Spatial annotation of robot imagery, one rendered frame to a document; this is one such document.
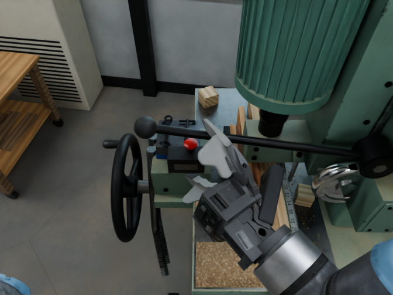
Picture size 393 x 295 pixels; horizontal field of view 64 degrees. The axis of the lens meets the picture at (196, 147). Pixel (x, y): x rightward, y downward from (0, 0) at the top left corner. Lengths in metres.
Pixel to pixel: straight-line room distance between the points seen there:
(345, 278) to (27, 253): 1.63
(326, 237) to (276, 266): 0.43
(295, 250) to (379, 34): 0.31
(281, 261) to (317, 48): 0.29
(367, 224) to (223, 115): 0.47
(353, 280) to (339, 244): 0.49
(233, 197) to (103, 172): 1.54
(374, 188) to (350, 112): 0.14
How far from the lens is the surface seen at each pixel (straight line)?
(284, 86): 0.52
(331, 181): 0.65
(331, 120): 0.62
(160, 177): 0.72
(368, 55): 0.54
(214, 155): 0.46
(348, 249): 0.87
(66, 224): 1.84
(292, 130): 0.71
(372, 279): 0.36
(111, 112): 2.30
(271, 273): 0.45
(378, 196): 0.62
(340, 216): 0.84
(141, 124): 0.47
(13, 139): 2.06
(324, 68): 0.51
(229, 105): 0.95
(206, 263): 0.65
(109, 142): 0.87
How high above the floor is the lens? 1.53
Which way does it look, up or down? 50 degrees down
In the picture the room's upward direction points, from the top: straight up
